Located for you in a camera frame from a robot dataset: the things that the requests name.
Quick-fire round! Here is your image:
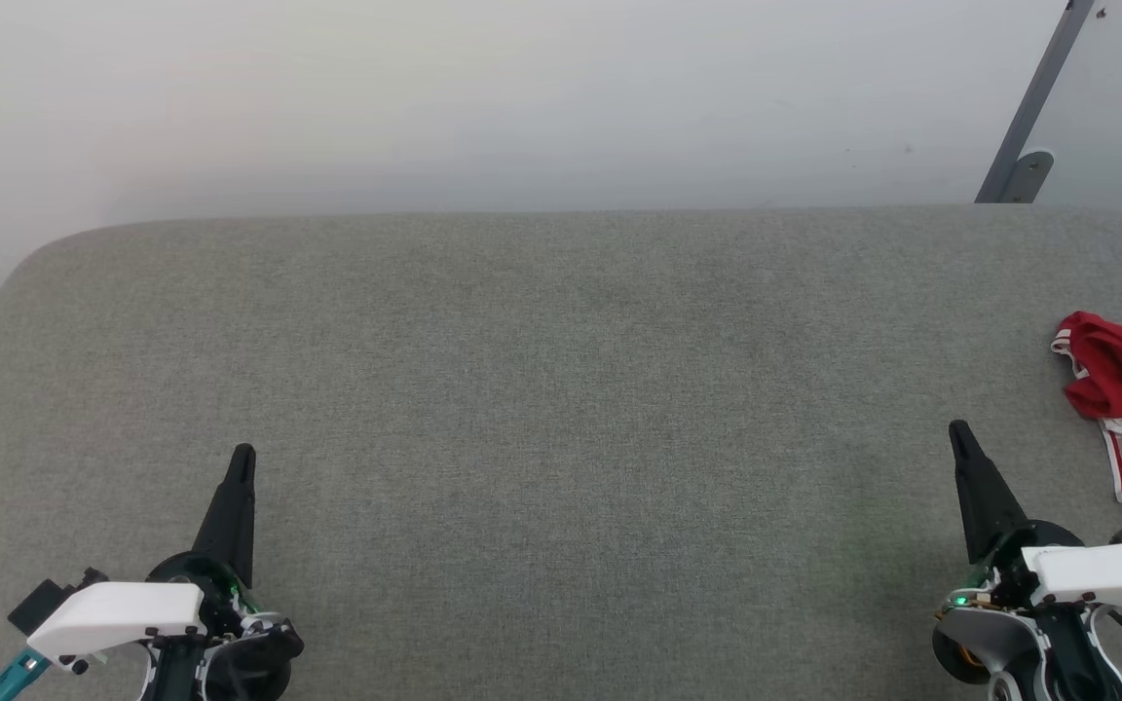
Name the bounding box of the grey metal post bracket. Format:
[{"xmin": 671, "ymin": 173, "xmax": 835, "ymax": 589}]
[{"xmin": 999, "ymin": 149, "xmax": 1056, "ymax": 203}]

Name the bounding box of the white right camera mount plate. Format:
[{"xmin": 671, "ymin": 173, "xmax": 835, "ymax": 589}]
[{"xmin": 1021, "ymin": 542, "xmax": 1122, "ymax": 616}]

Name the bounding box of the grey metal post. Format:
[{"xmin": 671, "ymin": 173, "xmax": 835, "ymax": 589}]
[{"xmin": 975, "ymin": 0, "xmax": 1098, "ymax": 203}]

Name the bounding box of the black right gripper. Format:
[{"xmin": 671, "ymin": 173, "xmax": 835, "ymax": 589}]
[{"xmin": 946, "ymin": 420, "xmax": 1086, "ymax": 609}]

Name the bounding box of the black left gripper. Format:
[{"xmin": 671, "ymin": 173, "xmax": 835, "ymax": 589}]
[{"xmin": 145, "ymin": 443, "xmax": 265, "ymax": 634}]

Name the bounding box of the teal cable connector plug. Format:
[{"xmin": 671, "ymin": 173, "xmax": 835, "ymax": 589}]
[{"xmin": 0, "ymin": 647, "xmax": 51, "ymax": 701}]

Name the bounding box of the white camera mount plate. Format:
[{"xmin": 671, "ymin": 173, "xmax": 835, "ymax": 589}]
[
  {"xmin": 1021, "ymin": 542, "xmax": 1122, "ymax": 616},
  {"xmin": 27, "ymin": 581, "xmax": 206, "ymax": 673}
]

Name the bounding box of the white left camera mount plate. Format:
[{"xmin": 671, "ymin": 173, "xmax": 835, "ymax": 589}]
[{"xmin": 27, "ymin": 581, "xmax": 206, "ymax": 673}]

